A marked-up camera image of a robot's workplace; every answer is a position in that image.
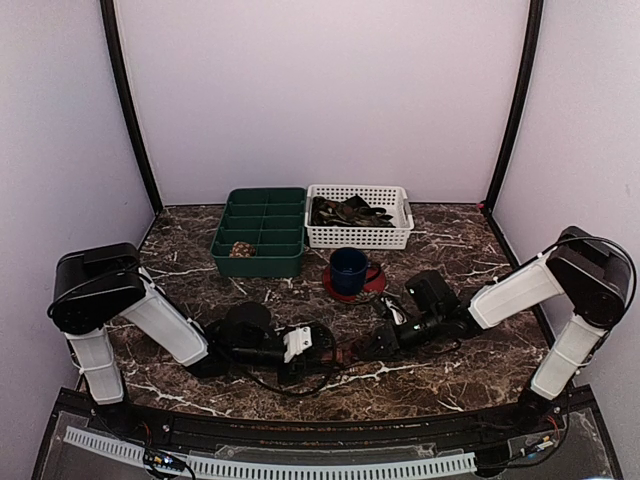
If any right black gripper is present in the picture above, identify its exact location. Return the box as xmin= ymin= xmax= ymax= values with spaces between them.
xmin=361 ymin=308 xmax=445 ymax=360

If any brown red floral tie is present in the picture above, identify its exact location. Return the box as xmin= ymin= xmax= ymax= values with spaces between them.
xmin=320 ymin=340 xmax=366 ymax=367

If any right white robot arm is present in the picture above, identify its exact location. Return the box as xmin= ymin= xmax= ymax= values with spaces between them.
xmin=351 ymin=226 xmax=638 ymax=434

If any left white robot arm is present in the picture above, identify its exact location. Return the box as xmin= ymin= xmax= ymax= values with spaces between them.
xmin=47 ymin=243 xmax=337 ymax=436

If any camouflage ties pile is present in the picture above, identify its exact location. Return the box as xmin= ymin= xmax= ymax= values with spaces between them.
xmin=309 ymin=195 xmax=394 ymax=228

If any red floral saucer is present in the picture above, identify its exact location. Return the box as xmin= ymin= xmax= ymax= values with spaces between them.
xmin=322 ymin=266 xmax=387 ymax=305

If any blue enamel mug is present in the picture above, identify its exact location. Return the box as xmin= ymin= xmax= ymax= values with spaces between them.
xmin=329 ymin=247 xmax=382 ymax=296

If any rolled brown tie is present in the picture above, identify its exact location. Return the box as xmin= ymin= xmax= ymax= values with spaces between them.
xmin=229 ymin=241 xmax=257 ymax=258

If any white plastic basket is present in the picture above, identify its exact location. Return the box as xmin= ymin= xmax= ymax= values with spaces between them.
xmin=304 ymin=184 xmax=414 ymax=250

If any green compartment tray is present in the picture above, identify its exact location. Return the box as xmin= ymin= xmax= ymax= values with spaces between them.
xmin=210 ymin=187 xmax=306 ymax=278

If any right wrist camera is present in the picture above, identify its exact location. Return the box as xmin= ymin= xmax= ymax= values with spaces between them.
xmin=376 ymin=270 xmax=460 ymax=326

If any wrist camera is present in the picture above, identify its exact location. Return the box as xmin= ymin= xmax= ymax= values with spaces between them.
xmin=376 ymin=270 xmax=460 ymax=326
xmin=214 ymin=301 xmax=339 ymax=364

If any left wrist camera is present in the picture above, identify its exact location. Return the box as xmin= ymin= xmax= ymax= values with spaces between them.
xmin=214 ymin=301 xmax=339 ymax=364

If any white cable duct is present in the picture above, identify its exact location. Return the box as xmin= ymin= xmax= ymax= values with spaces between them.
xmin=63 ymin=426 xmax=477 ymax=479

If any black front rail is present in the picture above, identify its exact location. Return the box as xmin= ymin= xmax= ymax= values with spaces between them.
xmin=128 ymin=403 xmax=523 ymax=449

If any right black frame post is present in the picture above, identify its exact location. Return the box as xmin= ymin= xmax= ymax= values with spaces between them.
xmin=487 ymin=0 xmax=545 ymax=203

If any black frame post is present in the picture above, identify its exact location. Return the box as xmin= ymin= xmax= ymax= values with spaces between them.
xmin=487 ymin=0 xmax=545 ymax=203
xmin=99 ymin=0 xmax=164 ymax=208

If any left black frame post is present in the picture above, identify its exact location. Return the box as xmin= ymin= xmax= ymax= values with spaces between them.
xmin=99 ymin=0 xmax=164 ymax=208

